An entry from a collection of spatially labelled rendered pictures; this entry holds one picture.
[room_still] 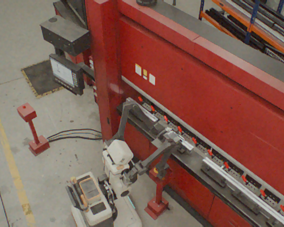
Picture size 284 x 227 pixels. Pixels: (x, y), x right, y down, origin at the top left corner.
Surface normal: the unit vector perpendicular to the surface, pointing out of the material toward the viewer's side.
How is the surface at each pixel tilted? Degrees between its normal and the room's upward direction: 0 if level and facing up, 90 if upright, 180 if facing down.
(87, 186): 0
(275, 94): 90
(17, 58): 0
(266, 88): 90
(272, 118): 90
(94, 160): 0
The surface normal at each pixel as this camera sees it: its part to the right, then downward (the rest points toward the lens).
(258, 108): -0.74, 0.49
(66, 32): 0.00, -0.68
